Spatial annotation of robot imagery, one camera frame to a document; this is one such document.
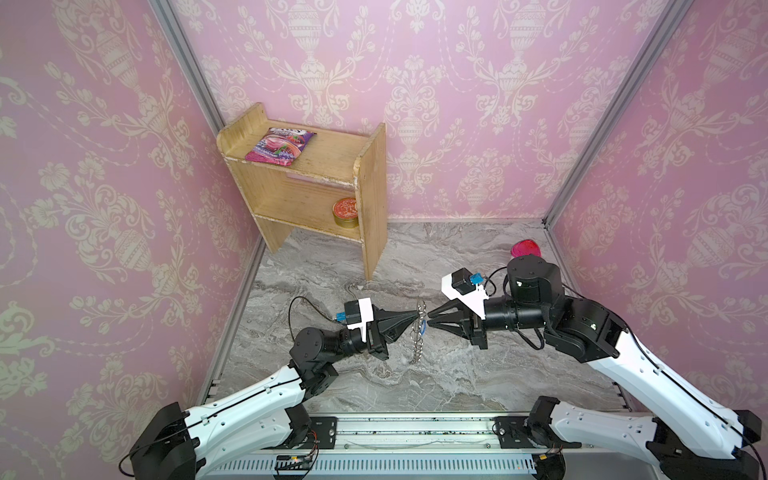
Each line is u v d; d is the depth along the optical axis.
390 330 0.54
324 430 0.74
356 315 0.48
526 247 0.99
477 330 0.47
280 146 0.76
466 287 0.45
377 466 0.78
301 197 1.00
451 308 0.53
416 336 0.59
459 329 0.50
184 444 0.41
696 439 0.39
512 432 0.73
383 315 0.55
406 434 0.76
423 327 0.55
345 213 0.90
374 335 0.53
